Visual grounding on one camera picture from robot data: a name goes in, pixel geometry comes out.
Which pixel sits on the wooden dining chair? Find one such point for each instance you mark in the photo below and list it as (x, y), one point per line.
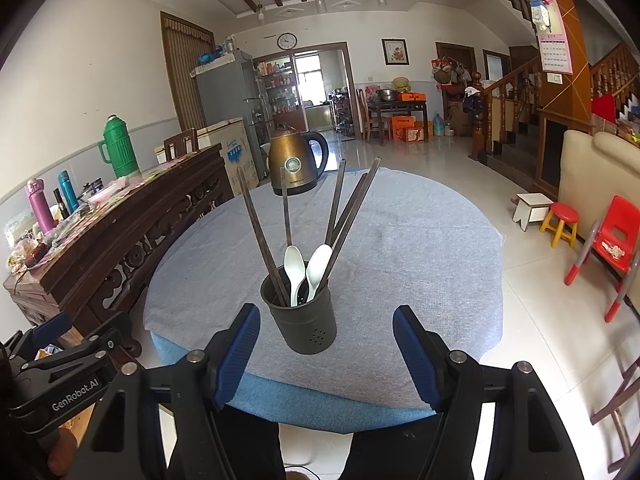
(367, 115)

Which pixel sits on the flat orange box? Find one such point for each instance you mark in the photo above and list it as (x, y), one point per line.
(411, 96)

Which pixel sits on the round wall clock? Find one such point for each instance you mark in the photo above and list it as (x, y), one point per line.
(287, 41)

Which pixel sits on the person's dark trousers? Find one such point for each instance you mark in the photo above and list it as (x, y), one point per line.
(250, 450)

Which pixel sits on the metal kitchen rack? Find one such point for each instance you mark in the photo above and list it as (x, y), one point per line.
(344, 112)

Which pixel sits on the clear water jug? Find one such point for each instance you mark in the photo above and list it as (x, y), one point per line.
(439, 125)

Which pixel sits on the person's left forearm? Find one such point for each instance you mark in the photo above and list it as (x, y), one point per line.
(65, 440)

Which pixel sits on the carved wooden sideboard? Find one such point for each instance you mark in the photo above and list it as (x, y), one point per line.
(150, 230)

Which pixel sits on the shelf of bottles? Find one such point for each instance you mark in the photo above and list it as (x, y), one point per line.
(280, 85)

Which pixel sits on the scattered papers and packets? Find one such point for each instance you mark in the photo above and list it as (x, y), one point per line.
(107, 192)

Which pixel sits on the woven basket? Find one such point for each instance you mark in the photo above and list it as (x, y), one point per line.
(401, 84)

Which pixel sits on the pink water bottle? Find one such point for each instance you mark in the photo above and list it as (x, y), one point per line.
(41, 210)

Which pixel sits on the grey tablecloth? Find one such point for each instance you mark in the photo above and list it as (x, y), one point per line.
(425, 270)

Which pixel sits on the blue table cover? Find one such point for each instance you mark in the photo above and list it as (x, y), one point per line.
(325, 410)

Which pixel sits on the dark metal utensil holder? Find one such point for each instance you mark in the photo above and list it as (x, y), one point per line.
(305, 325)

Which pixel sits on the cardboard box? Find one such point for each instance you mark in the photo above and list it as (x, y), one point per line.
(459, 120)

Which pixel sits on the pink wall calendar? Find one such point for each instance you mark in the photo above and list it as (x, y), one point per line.
(555, 55)

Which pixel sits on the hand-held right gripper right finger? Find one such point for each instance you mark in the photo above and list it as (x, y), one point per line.
(417, 365)

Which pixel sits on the grey refrigerator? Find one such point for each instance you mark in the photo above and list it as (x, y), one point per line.
(225, 95)

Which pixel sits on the orange printed box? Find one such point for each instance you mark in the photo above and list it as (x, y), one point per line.
(419, 135)

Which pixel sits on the teal water bottle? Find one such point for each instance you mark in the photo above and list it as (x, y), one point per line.
(67, 190)

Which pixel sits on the framed wall picture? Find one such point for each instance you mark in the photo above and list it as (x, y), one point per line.
(395, 52)

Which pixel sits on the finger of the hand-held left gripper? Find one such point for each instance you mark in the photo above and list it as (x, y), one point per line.
(52, 330)
(107, 332)

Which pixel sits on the yellow stool with red seat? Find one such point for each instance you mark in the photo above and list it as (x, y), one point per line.
(562, 212)

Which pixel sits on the small white stool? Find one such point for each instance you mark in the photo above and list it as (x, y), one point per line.
(532, 202)

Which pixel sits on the dark wooden side table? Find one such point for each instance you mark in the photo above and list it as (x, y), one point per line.
(397, 106)

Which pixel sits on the metal bowl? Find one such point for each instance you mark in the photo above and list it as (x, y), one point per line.
(386, 95)

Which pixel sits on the tall orange box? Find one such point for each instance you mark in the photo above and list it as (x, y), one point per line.
(402, 127)

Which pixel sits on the dark glass bottle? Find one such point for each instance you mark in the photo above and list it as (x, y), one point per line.
(61, 207)

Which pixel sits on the red cloth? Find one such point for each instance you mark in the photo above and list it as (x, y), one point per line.
(604, 106)

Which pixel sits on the green thermos jug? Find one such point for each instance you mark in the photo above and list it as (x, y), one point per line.
(122, 152)

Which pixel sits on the white chest freezer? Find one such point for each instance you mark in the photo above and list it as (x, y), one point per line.
(235, 150)

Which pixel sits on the wooden folding chair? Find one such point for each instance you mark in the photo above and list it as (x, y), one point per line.
(615, 410)

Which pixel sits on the wooden stair railing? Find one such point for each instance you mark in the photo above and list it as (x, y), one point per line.
(487, 110)

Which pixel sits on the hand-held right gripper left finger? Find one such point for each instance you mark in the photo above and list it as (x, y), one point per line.
(237, 360)

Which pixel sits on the brown curtained door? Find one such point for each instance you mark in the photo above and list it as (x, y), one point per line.
(187, 75)

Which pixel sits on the red plastic chair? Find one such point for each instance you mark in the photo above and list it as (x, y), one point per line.
(620, 230)

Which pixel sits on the hanging bags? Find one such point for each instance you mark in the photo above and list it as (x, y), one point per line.
(447, 76)

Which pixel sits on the cream sofa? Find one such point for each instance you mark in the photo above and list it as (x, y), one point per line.
(595, 180)

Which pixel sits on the wooden landing railing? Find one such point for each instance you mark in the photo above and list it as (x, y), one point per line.
(617, 67)

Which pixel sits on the bronze electric kettle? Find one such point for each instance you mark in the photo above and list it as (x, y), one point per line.
(295, 165)

